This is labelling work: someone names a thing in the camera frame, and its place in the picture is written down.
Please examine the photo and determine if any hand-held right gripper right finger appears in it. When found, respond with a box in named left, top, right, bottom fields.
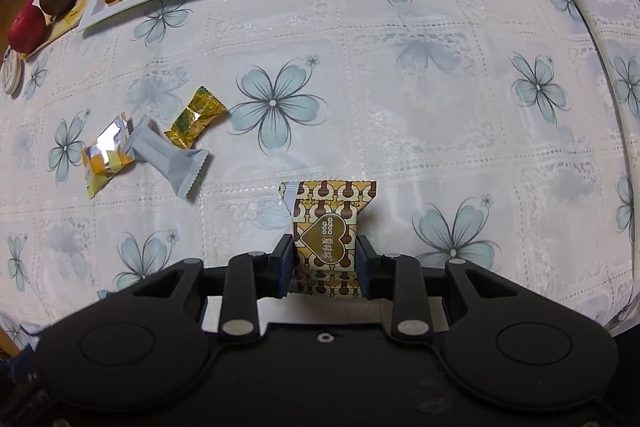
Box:
left=355, top=234, right=526, bottom=340

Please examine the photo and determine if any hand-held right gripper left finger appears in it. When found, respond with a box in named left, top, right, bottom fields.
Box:
left=116, top=234, right=298, bottom=338

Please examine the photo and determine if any brown gold patterned snack packet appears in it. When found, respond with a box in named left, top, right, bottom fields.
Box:
left=278, top=180, right=378, bottom=298

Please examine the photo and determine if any white floral tablecloth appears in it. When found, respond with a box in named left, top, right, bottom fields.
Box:
left=0, top=0, right=640, bottom=348

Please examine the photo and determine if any plain grey snack packet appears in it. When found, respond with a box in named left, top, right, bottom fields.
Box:
left=122, top=117, right=210, bottom=199

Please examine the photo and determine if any small gold candy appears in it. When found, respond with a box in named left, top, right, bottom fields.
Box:
left=164, top=86, right=227, bottom=149

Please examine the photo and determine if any yellow silver snack packet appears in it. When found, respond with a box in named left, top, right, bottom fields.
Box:
left=81, top=112, right=136, bottom=199

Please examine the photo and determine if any white fruit tray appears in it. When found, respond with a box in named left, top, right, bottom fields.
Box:
left=20, top=0, right=116, bottom=60

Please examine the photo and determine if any small white round container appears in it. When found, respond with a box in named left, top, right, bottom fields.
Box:
left=0, top=48, right=23, bottom=95

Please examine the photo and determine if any red apple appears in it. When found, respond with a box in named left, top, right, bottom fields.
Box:
left=7, top=4, right=48, bottom=54

